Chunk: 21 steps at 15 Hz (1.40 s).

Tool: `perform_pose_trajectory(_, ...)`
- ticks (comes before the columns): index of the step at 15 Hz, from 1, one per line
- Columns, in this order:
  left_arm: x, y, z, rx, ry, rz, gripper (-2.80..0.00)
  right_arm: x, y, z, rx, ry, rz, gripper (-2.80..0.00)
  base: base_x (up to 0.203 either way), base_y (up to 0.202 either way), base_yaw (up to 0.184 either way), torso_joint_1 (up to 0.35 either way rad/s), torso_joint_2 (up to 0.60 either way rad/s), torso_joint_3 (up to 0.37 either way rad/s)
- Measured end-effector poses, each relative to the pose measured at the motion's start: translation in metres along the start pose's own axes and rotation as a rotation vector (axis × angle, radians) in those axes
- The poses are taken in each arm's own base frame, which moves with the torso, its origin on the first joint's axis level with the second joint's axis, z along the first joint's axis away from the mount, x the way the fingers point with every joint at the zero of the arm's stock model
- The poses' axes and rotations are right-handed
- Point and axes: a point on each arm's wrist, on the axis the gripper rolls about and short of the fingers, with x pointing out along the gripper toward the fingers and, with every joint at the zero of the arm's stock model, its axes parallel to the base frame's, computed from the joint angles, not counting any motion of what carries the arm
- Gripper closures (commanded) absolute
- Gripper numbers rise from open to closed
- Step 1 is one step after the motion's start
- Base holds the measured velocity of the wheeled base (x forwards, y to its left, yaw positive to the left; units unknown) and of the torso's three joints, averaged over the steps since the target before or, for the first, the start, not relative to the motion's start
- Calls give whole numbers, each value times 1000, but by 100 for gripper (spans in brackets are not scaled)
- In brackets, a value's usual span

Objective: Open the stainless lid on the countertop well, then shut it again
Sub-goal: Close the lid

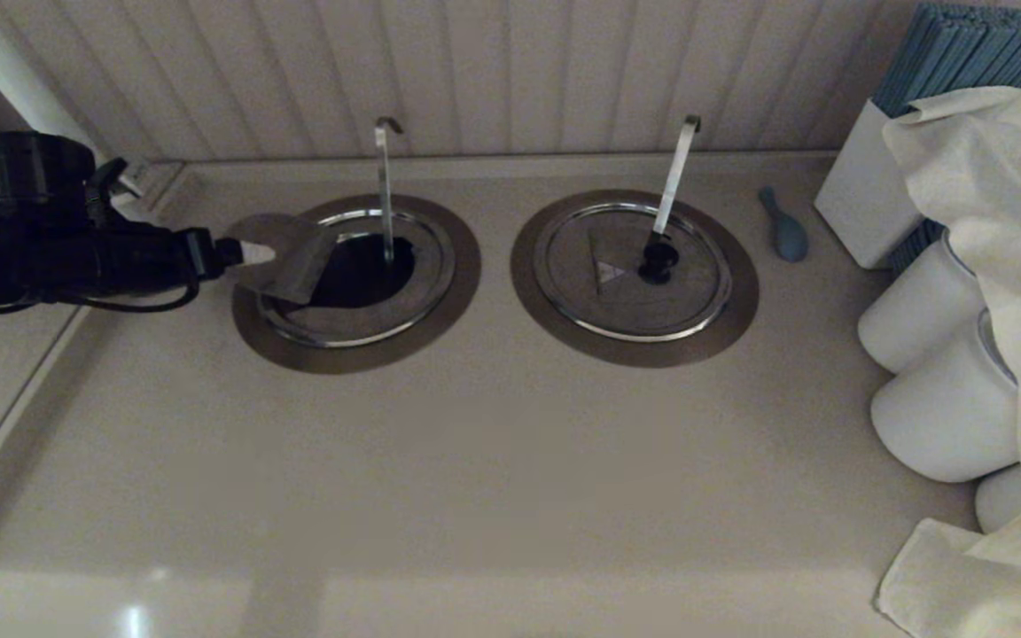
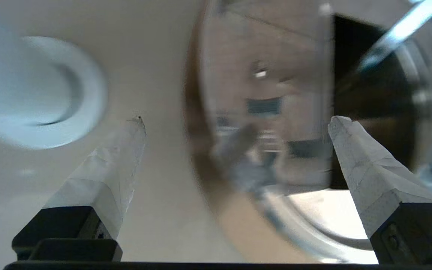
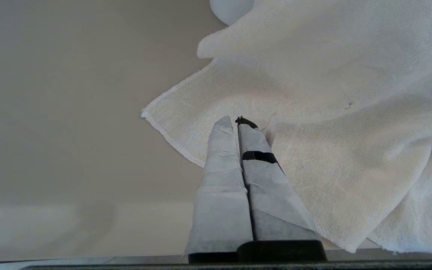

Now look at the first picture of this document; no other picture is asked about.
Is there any blue ridged packet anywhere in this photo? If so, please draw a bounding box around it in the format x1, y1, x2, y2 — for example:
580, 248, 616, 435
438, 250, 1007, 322
887, 218, 944, 277

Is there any white rectangular holder box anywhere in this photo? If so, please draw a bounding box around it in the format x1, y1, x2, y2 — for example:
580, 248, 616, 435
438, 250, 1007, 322
814, 99, 921, 270

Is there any steel ladle hooked handle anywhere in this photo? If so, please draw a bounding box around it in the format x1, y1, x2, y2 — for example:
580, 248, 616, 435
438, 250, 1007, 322
373, 116, 405, 267
650, 116, 702, 240

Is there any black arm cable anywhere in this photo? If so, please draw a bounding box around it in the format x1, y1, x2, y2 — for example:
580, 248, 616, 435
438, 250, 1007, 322
0, 282, 201, 315

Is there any steel hinged lid black knob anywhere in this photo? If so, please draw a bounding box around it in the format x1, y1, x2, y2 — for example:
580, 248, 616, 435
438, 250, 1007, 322
227, 208, 458, 348
533, 202, 733, 343

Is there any white cylindrical jar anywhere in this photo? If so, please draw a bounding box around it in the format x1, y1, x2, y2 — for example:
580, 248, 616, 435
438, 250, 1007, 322
871, 308, 1021, 484
976, 463, 1021, 534
858, 232, 986, 373

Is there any small blue plastic spoon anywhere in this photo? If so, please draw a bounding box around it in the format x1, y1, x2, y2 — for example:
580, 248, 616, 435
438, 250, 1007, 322
759, 186, 810, 263

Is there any cream cloth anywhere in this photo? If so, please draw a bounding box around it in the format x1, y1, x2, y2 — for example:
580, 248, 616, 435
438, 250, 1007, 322
876, 86, 1021, 638

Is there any white pole with base flange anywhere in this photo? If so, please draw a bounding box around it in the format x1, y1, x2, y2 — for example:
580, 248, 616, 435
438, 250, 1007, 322
0, 0, 157, 200

